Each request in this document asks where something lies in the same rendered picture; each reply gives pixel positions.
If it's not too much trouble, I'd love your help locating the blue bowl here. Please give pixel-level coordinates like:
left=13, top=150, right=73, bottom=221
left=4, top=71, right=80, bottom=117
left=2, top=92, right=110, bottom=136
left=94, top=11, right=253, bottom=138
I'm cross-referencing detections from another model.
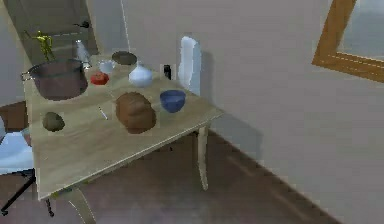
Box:
left=159, top=89, right=187, bottom=114

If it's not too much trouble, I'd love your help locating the brown bread loaf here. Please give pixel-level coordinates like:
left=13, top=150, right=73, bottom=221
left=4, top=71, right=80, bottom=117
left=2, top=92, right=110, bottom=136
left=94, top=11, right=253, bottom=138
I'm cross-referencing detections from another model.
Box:
left=115, top=91, right=158, bottom=135

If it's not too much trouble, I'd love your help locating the white round vase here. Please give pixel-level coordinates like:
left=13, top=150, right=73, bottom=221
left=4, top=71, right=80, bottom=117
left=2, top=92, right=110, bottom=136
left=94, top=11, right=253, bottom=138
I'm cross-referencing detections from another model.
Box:
left=128, top=61, right=154, bottom=89

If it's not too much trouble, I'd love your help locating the dark round plate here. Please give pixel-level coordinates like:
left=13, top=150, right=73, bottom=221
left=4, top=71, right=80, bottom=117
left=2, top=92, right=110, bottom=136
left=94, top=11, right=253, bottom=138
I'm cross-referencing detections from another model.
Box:
left=111, top=50, right=138, bottom=66

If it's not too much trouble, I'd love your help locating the small silver utensil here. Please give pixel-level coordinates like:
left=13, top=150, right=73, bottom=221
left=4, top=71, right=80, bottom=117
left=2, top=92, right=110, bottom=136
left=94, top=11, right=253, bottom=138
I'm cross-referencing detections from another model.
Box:
left=97, top=106, right=109, bottom=121

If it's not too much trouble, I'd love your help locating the white cup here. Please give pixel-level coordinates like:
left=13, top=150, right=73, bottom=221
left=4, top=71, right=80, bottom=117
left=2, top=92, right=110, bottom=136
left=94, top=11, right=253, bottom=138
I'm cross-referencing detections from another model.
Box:
left=98, top=59, right=116, bottom=75

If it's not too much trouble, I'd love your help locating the light wooden table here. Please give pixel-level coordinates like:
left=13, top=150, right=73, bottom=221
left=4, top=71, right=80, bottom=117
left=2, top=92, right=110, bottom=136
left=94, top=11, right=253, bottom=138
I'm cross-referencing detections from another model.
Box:
left=22, top=53, right=225, bottom=224

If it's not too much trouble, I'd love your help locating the red tomato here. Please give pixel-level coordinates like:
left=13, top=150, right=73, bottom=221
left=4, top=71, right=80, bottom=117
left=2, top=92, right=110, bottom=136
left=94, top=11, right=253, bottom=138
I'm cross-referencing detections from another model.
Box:
left=90, top=71, right=110, bottom=86

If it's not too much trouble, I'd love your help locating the large dark metal pot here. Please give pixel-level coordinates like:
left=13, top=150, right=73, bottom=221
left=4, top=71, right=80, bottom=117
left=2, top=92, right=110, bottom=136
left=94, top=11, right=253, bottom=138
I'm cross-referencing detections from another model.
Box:
left=21, top=58, right=90, bottom=102

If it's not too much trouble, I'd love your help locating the brown potato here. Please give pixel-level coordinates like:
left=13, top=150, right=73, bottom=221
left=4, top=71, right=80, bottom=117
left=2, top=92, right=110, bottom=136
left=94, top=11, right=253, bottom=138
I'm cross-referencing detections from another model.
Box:
left=42, top=111, right=66, bottom=133

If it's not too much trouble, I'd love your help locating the yellow green figurine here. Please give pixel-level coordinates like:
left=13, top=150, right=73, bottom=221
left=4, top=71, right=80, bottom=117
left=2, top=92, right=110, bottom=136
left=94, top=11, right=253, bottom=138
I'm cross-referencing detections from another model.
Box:
left=32, top=30, right=56, bottom=63

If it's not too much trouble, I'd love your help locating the grey room door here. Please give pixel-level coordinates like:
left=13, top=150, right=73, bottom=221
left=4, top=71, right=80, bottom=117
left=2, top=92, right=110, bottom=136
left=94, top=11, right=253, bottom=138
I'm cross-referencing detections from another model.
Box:
left=2, top=0, right=100, bottom=66

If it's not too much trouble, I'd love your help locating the white chair with black legs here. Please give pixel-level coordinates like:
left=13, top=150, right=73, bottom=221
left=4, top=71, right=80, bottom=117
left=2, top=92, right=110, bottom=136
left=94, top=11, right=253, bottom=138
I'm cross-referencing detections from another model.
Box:
left=0, top=114, right=55, bottom=218

